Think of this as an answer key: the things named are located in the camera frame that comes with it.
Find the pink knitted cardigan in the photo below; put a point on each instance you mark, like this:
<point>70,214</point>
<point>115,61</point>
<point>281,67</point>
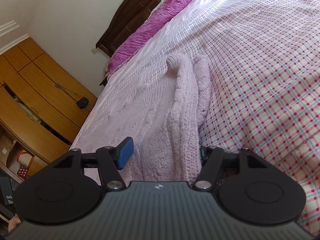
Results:
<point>163,119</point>

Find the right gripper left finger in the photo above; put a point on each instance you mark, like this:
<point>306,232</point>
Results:
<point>111,160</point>

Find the pink checkered bed sheet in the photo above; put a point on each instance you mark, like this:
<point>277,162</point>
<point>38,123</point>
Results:
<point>263,58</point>

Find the dark wooden headboard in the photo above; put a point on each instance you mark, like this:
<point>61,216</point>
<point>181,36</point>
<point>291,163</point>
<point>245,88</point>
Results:
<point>128,18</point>

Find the person left hand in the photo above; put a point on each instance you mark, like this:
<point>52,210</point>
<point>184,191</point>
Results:
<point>13,223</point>

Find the dark wooden nightstand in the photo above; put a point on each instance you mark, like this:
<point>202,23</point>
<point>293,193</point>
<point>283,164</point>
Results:
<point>104,82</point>

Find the small black hanging pouch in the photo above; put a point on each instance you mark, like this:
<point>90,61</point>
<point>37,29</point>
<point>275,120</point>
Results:
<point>82,103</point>

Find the orange wooden wardrobe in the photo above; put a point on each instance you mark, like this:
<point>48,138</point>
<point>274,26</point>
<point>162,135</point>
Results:
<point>39,115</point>

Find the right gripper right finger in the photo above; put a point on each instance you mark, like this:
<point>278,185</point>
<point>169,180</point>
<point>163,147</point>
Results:
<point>211,161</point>

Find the magenta crinkled pillow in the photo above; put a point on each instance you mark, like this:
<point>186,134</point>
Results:
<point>158,19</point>

